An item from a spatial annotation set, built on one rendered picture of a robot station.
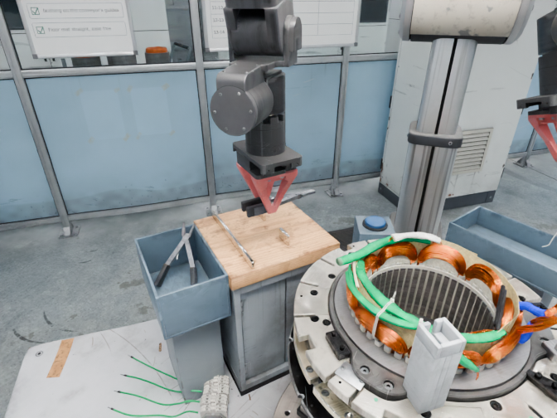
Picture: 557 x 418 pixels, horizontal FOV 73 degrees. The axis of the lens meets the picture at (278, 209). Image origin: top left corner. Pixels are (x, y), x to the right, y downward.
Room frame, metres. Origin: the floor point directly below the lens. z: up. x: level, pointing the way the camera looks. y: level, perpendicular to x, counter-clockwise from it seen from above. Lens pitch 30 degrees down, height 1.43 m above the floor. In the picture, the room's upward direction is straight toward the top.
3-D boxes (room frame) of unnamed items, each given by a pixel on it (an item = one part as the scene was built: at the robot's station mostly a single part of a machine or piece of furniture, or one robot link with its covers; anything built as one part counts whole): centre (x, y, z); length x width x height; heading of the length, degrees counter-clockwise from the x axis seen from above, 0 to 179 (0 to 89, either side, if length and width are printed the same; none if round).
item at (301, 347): (0.32, -0.04, 1.06); 0.09 x 0.04 x 0.01; 19
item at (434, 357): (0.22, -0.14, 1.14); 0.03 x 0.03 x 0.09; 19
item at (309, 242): (0.57, 0.03, 1.05); 0.20 x 0.19 x 0.02; 118
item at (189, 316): (0.49, 0.16, 0.92); 0.17 x 0.11 x 0.28; 28
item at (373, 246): (0.40, -0.14, 1.15); 0.15 x 0.04 x 0.02; 109
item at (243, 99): (0.47, 0.03, 1.35); 0.11 x 0.09 x 0.12; 160
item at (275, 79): (0.51, 0.02, 1.32); 0.07 x 0.06 x 0.07; 160
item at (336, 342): (0.29, -0.06, 1.10); 0.03 x 0.01 x 0.01; 19
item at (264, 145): (0.51, 0.02, 1.26); 0.10 x 0.07 x 0.07; 29
